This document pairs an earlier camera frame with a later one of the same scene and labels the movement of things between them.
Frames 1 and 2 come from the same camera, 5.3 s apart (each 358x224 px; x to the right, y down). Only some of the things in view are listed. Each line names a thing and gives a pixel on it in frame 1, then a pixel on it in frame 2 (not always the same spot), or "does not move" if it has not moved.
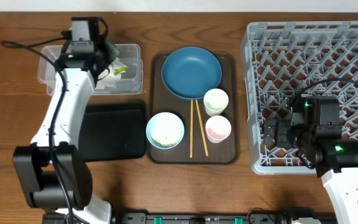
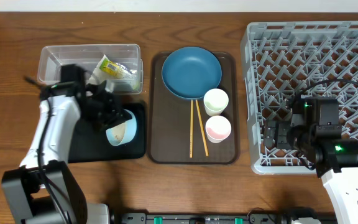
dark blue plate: [189, 72] does not move
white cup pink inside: [217, 129] does not move
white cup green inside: [215, 101] does not move
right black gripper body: [274, 135] does not move
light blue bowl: [165, 130] to [122, 133]
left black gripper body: [105, 53] to [102, 114]
